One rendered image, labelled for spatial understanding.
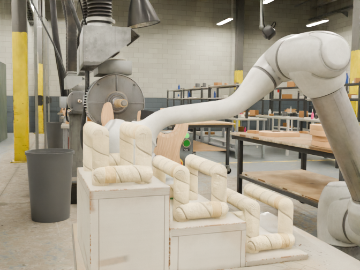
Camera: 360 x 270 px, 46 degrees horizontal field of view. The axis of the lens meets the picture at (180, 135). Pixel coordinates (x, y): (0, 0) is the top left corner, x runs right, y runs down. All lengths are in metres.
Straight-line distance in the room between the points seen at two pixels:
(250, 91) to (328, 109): 0.24
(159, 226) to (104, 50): 0.92
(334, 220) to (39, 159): 3.40
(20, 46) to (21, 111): 1.28
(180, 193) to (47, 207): 3.80
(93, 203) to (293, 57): 0.74
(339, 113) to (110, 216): 0.78
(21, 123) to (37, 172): 4.58
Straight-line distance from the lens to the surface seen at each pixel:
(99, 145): 0.79
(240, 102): 1.32
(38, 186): 4.56
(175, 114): 1.25
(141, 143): 0.80
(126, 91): 1.87
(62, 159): 4.50
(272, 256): 0.93
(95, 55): 1.58
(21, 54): 9.09
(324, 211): 1.62
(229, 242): 0.86
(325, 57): 1.20
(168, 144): 1.61
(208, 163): 0.91
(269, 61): 1.36
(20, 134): 9.07
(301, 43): 1.25
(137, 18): 1.71
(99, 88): 1.87
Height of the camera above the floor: 1.26
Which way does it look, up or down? 5 degrees down
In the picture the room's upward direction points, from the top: 1 degrees clockwise
